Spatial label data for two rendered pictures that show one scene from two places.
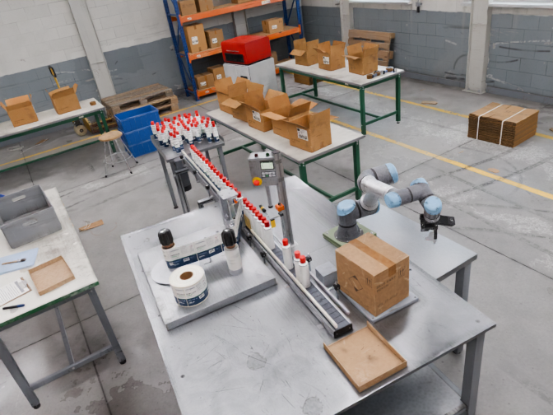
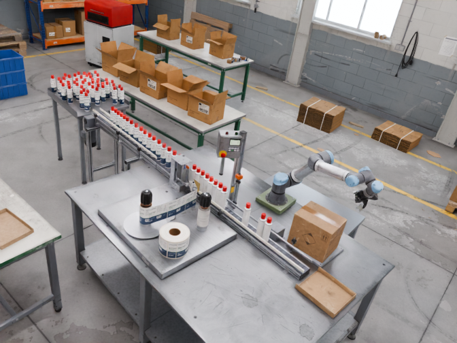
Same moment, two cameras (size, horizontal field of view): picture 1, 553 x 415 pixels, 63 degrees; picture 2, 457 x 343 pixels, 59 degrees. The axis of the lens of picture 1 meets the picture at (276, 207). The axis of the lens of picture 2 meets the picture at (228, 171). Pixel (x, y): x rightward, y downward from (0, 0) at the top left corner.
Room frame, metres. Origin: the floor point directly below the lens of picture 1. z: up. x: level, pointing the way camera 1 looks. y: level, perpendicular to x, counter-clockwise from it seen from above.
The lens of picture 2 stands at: (0.14, 1.22, 2.80)
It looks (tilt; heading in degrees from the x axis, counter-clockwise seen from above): 32 degrees down; 333
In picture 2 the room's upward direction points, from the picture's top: 9 degrees clockwise
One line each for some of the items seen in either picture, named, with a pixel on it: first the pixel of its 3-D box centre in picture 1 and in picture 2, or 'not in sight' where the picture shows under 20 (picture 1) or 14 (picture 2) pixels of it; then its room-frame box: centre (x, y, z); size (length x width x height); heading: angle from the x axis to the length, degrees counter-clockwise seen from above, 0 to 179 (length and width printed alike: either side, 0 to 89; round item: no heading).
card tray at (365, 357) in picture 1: (363, 354); (325, 290); (1.47, -0.29, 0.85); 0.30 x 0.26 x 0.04; 21
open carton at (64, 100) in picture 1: (65, 97); not in sight; (7.15, 2.94, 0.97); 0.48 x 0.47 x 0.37; 30
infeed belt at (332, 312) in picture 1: (272, 250); (222, 210); (2.40, 0.07, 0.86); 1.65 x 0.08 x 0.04; 21
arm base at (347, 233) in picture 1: (348, 227); (277, 194); (2.43, -0.44, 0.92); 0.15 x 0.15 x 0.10
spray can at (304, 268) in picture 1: (304, 271); (266, 229); (1.98, -0.10, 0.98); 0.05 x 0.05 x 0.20
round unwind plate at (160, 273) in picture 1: (175, 268); (145, 224); (2.34, 0.69, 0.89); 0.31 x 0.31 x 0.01
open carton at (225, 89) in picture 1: (230, 95); (115, 58); (5.77, 0.35, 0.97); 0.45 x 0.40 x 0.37; 119
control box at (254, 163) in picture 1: (265, 169); (229, 144); (2.53, 0.03, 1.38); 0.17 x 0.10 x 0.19; 76
